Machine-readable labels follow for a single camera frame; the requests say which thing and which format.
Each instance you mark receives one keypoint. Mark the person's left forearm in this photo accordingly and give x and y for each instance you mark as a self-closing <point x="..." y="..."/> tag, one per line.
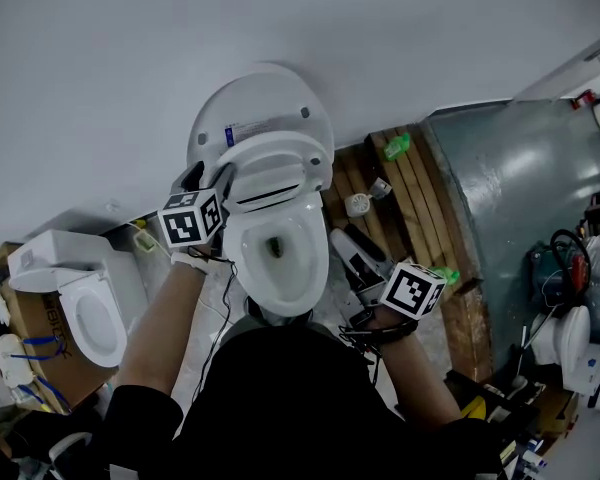
<point x="165" y="318"/>

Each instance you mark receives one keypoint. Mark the red wall fixture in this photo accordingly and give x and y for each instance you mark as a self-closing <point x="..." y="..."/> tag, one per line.
<point x="584" y="100"/>

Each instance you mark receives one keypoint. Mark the white toilet lying sideways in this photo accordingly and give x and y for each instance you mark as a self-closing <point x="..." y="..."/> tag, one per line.
<point x="575" y="348"/>

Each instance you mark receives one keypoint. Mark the white toilet seat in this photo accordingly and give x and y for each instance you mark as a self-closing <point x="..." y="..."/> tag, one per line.
<point x="275" y="168"/>

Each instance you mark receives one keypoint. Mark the white wall socket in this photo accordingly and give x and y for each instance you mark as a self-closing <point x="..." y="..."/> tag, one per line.
<point x="143" y="240"/>

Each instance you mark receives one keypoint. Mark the green plastic bottle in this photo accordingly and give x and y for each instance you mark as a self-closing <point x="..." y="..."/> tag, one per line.
<point x="447" y="274"/>
<point x="397" y="147"/>

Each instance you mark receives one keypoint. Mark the brown cardboard box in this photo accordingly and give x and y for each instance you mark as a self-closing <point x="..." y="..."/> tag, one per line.
<point x="45" y="328"/>

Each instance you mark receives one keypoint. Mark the yellow plastic piece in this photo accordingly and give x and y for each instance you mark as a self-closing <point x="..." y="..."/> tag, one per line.
<point x="472" y="408"/>

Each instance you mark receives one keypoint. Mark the person's right forearm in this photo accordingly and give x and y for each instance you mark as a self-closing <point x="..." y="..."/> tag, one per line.
<point x="415" y="378"/>

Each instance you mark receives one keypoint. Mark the white toilet lid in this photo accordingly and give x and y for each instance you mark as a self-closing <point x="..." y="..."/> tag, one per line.
<point x="260" y="103"/>

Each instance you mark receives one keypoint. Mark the small grey white box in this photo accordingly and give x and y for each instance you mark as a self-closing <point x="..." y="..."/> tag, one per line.
<point x="381" y="188"/>

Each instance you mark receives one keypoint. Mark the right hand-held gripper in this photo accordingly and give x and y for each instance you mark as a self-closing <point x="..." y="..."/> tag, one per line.
<point x="412" y="290"/>

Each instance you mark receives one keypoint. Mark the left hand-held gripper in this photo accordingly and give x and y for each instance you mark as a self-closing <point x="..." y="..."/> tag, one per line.
<point x="185" y="223"/>

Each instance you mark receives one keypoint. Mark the wooden pallet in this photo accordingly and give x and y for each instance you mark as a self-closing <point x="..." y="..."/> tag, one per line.
<point x="430" y="218"/>

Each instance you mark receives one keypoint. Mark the white toilet bowl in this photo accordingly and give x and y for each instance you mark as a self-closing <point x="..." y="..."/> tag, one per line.
<point x="280" y="258"/>

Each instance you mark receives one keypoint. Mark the white toilet with closed seat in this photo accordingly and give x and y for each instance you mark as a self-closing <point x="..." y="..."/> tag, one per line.
<point x="80" y="288"/>

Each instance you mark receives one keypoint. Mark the person's black clothing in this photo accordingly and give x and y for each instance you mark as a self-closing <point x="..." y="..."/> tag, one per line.
<point x="290" y="408"/>

